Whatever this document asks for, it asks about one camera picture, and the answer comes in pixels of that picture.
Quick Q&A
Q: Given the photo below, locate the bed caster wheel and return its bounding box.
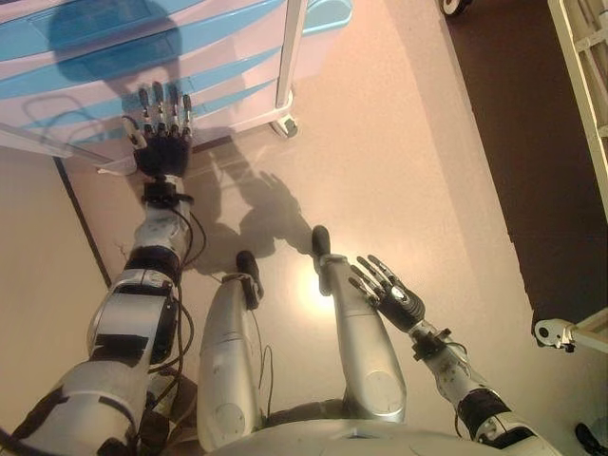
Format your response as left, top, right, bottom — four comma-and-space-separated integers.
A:
439, 0, 476, 18
531, 315, 577, 352

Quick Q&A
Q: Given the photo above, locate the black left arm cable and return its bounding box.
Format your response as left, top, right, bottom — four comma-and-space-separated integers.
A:
137, 197, 208, 431

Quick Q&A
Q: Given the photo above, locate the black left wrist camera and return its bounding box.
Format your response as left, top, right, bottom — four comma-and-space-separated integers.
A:
142, 182, 194, 205

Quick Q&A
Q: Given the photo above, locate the cream bed side rail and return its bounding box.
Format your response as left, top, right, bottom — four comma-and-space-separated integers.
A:
545, 0, 608, 200

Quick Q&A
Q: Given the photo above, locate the white drawer blue handle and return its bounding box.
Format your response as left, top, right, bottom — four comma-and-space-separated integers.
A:
0, 42, 284, 132
0, 0, 286, 37
187, 78, 284, 132
0, 18, 286, 96

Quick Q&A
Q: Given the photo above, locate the black left robot foot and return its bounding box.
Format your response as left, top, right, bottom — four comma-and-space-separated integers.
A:
236, 250, 265, 310

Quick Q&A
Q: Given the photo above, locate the waste bin with blue lid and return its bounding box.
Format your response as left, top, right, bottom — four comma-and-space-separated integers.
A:
301, 0, 355, 37

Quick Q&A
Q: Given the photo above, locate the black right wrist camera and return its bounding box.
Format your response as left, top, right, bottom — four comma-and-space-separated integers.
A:
410, 327, 452, 362

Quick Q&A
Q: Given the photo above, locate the black right robot foot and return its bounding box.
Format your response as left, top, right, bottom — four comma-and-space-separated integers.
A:
311, 225, 333, 257

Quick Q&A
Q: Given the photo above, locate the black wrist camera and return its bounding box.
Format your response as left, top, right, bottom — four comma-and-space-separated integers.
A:
410, 327, 452, 362
142, 182, 194, 205

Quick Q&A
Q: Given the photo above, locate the black robot foot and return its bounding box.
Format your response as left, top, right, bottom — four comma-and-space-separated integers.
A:
236, 250, 265, 310
311, 225, 333, 257

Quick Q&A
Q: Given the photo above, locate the white medical cart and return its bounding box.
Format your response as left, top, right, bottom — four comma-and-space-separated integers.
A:
0, 0, 310, 165

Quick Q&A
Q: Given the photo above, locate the white cart caster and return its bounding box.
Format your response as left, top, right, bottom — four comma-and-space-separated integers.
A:
273, 116, 300, 139

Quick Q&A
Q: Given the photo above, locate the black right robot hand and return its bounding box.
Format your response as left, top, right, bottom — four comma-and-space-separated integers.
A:
349, 254, 427, 333

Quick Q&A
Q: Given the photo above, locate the silver left robot leg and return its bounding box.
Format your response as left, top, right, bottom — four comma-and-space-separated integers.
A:
197, 273, 265, 452

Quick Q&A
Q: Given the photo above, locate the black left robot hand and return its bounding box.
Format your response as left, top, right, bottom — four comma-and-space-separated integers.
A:
121, 80, 195, 178

